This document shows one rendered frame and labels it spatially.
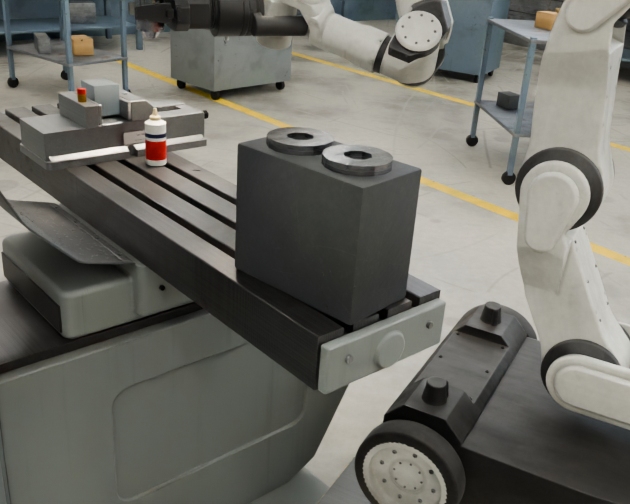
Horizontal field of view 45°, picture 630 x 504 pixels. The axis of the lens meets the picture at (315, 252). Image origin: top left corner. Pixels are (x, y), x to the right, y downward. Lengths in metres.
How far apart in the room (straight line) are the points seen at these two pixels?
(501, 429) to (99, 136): 0.94
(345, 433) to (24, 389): 1.22
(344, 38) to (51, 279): 0.64
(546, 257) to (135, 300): 0.70
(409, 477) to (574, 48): 0.78
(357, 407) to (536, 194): 1.29
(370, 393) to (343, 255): 1.59
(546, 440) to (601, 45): 0.69
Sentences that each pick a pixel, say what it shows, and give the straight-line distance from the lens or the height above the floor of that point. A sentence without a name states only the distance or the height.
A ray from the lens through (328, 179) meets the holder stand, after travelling 0.92.
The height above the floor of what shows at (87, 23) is 0.23.
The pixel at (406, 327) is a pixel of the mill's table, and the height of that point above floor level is 0.91.
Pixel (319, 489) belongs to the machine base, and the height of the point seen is 0.20.
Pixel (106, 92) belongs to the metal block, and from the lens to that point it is 1.56.
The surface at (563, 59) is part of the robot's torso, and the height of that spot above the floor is 1.23.
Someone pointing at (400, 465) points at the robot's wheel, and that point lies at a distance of 1.43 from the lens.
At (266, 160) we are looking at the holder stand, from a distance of 0.99.
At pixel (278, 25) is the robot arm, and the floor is 1.23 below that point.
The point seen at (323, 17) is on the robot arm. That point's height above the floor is 1.24.
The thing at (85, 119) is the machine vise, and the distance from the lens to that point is 1.52.
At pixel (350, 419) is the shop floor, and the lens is 2.38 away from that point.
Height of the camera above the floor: 1.42
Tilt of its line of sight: 25 degrees down
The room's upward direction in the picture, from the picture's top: 4 degrees clockwise
